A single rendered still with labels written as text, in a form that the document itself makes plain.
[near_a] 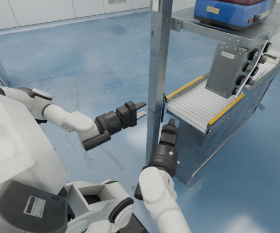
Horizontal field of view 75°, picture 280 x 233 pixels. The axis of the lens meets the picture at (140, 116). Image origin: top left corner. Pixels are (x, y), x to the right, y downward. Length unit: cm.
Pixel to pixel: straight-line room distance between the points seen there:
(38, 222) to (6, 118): 22
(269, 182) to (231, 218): 52
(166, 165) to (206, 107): 59
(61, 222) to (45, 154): 13
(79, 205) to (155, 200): 40
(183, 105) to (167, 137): 47
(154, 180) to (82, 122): 32
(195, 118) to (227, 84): 29
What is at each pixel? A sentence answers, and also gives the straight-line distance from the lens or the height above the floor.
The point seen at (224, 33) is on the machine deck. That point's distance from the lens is 72.
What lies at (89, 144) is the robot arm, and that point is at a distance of 64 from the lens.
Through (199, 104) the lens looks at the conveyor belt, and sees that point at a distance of 108.
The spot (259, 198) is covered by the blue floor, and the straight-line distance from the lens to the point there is 189.
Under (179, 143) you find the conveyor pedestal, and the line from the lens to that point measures 137.
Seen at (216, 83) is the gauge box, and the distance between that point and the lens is 78.
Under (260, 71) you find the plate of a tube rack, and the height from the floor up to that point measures 92.
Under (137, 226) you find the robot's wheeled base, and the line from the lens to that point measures 135.
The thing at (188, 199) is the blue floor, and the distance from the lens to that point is 166.
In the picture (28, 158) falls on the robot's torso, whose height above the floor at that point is 124.
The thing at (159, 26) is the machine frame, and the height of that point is 127.
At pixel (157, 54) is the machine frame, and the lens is 84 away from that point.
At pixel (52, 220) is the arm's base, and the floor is 124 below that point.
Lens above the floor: 149
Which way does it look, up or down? 43 degrees down
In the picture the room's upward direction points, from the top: straight up
